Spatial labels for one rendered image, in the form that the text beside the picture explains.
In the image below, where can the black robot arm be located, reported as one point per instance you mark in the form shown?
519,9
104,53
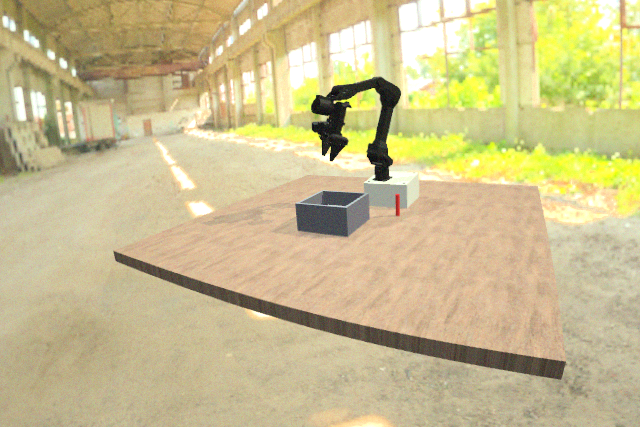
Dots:
377,151

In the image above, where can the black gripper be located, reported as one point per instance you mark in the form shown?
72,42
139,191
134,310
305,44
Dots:
335,139

